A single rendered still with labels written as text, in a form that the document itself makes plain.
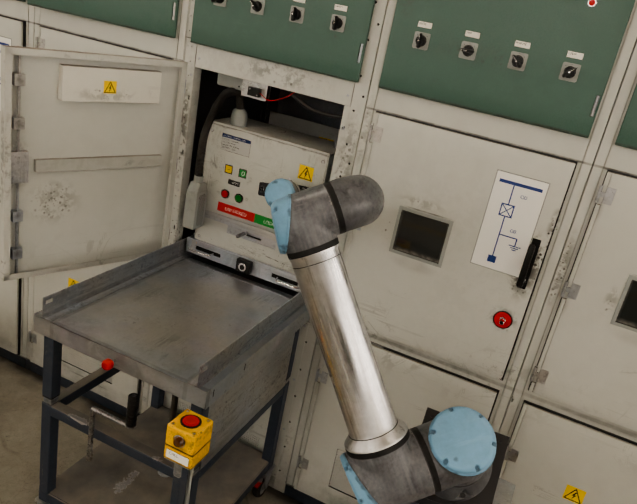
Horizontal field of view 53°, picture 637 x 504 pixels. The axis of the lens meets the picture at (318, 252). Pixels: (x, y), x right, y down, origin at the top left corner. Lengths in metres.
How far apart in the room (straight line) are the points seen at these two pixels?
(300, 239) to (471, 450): 0.59
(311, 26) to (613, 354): 1.36
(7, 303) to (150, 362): 1.51
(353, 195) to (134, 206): 1.27
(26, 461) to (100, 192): 1.13
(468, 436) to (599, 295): 0.74
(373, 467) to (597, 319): 0.92
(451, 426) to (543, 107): 0.95
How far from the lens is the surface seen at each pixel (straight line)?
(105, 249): 2.46
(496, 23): 1.96
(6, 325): 3.35
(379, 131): 2.05
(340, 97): 2.11
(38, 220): 2.30
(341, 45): 2.08
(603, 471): 2.30
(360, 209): 1.35
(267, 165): 2.30
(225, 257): 2.47
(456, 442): 1.47
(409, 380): 2.27
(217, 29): 2.29
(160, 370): 1.84
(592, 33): 1.94
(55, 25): 2.77
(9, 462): 2.87
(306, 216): 1.32
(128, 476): 2.52
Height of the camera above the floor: 1.86
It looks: 21 degrees down
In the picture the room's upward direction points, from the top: 11 degrees clockwise
